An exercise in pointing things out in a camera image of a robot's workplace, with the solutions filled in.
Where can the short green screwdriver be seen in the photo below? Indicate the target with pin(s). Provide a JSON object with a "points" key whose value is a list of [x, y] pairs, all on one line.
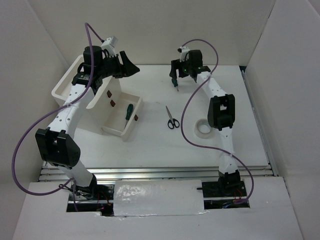
{"points": [[175, 83]]}

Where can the black handled scissors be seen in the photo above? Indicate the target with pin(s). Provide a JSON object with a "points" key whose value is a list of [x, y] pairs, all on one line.
{"points": [[172, 122]]}

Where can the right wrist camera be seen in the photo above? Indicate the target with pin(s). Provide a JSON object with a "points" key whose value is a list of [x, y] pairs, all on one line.
{"points": [[183, 50]]}

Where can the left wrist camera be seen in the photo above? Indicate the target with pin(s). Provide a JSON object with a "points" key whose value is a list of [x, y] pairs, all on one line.
{"points": [[109, 46]]}

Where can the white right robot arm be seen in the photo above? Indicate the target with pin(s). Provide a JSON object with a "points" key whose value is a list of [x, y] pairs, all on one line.
{"points": [[221, 111]]}

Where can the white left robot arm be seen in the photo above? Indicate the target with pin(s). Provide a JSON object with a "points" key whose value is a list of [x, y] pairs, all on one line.
{"points": [[56, 142]]}

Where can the clear tape roll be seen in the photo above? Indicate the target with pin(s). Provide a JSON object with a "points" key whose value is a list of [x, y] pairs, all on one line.
{"points": [[202, 129]]}

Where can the white drawer cabinet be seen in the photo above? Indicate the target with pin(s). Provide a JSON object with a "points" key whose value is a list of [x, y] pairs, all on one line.
{"points": [[100, 108]]}

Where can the white foam cover panel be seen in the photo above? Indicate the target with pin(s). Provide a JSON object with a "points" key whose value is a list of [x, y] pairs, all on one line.
{"points": [[158, 198]]}

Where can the long green screwdriver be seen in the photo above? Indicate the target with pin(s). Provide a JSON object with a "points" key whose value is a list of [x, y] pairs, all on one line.
{"points": [[129, 112]]}

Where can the white drawer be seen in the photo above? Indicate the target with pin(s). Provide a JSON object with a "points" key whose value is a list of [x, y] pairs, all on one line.
{"points": [[115, 121]]}

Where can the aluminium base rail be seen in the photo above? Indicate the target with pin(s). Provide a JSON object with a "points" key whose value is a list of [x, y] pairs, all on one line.
{"points": [[50, 174]]}

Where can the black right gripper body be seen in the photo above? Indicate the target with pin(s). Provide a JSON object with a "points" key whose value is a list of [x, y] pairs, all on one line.
{"points": [[184, 72]]}

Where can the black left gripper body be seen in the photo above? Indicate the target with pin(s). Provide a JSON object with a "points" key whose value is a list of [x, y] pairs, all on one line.
{"points": [[112, 67]]}

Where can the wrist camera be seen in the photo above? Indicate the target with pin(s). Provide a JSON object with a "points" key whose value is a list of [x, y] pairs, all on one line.
{"points": [[183, 50], [109, 46]]}

